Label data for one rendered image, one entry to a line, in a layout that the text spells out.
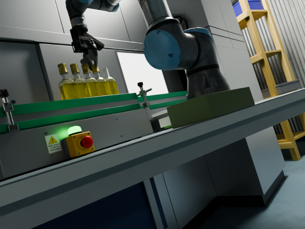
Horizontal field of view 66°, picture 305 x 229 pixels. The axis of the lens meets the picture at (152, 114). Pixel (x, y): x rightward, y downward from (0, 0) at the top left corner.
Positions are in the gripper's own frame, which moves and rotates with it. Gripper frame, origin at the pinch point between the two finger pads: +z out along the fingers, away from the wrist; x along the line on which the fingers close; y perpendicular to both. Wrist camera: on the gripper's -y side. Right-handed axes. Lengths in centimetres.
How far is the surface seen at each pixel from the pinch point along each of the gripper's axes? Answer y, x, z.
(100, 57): -15.2, -11.8, -10.7
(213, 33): -100, 22, -18
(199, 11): -96, 19, -38
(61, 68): 18.8, 1.5, 1.6
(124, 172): 37, 47, 47
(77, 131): 31.2, 21.6, 32.1
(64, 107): 29.2, 14.2, 21.8
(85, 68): 7.1, 1.7, 1.9
